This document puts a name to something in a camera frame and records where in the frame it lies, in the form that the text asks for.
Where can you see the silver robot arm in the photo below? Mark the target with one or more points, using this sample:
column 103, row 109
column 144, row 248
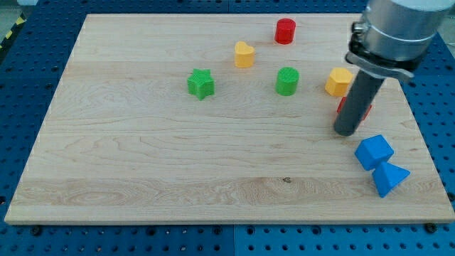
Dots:
column 391, row 37

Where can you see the yellow hexagon block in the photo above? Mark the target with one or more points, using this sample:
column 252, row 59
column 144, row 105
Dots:
column 338, row 81

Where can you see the green star block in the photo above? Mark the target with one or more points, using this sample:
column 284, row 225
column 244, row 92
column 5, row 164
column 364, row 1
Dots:
column 201, row 84

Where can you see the wooden board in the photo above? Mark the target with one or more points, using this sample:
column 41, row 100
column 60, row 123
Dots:
column 124, row 143

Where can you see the yellow heart block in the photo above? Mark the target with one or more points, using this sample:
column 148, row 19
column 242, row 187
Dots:
column 244, row 55

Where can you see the green cylinder block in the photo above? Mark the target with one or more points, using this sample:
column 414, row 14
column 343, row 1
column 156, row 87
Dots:
column 287, row 81

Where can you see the red cylinder block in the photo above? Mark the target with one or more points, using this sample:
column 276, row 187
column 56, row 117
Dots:
column 285, row 30

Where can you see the red block behind rod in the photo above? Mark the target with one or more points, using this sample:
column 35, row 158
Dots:
column 342, row 102

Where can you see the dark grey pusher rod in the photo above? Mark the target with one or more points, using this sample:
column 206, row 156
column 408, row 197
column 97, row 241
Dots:
column 360, row 96

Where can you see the blue cube block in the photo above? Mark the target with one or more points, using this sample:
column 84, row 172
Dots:
column 372, row 151

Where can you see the blue triangle block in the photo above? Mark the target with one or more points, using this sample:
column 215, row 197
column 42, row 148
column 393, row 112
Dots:
column 387, row 176

